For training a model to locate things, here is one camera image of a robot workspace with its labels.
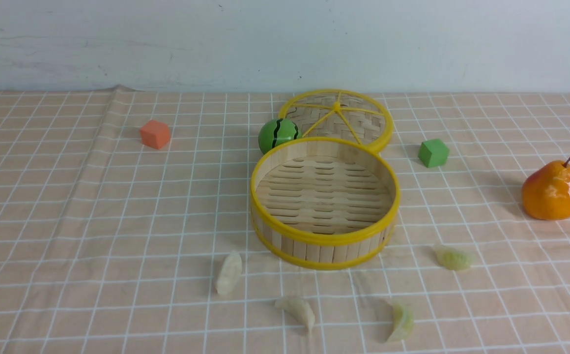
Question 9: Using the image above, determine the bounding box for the orange toy pear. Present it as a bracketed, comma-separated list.
[521, 157, 570, 220]

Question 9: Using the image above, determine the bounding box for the pale white dumpling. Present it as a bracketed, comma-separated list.
[274, 296, 315, 333]

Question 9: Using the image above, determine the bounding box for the green toy watermelon ball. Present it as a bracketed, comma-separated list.
[258, 118, 301, 154]

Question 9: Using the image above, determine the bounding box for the green cube block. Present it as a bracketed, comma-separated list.
[418, 139, 451, 168]

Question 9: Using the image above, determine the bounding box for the checkered beige tablecloth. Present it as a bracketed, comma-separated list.
[0, 88, 570, 354]

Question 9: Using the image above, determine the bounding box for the orange cube block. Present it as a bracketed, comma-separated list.
[139, 119, 172, 149]

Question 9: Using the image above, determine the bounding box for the light green dumpling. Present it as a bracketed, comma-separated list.
[432, 244, 472, 271]

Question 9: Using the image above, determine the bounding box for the bamboo steamer lid yellow rim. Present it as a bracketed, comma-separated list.
[278, 89, 394, 153]

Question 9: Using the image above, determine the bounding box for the greenish dumpling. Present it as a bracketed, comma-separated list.
[386, 300, 414, 342]

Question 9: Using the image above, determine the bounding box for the bamboo steamer tray yellow rim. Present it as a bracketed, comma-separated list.
[250, 137, 401, 270]

